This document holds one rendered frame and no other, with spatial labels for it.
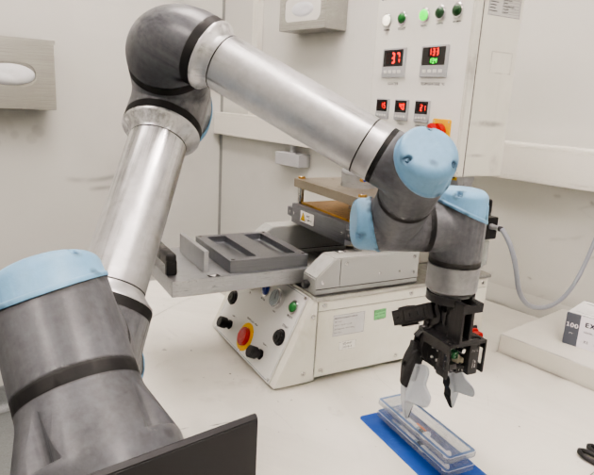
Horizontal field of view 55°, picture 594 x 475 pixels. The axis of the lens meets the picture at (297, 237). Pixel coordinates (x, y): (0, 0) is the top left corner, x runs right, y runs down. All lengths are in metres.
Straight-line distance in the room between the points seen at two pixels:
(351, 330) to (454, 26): 0.65
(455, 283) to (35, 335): 0.55
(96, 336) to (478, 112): 0.92
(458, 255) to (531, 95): 0.91
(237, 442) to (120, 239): 0.33
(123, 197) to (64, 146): 1.69
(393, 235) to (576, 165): 0.86
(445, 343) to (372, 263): 0.34
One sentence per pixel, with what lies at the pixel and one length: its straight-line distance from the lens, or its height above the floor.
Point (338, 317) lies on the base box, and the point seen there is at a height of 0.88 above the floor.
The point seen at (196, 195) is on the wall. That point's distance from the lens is 2.73.
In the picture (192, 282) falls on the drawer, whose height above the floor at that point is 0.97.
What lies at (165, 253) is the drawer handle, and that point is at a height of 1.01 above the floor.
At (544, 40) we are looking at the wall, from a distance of 1.68.
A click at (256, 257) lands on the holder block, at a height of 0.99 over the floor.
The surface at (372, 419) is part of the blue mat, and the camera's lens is 1.06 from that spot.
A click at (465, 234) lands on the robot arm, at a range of 0.82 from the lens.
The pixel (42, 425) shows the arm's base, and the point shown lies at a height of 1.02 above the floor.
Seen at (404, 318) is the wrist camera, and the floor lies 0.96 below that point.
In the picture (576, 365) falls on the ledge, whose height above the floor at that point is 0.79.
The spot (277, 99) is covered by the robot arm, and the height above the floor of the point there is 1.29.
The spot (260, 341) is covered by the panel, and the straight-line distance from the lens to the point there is 1.19.
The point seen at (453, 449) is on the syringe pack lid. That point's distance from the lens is 0.94.
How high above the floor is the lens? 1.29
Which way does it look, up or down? 14 degrees down
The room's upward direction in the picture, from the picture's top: 3 degrees clockwise
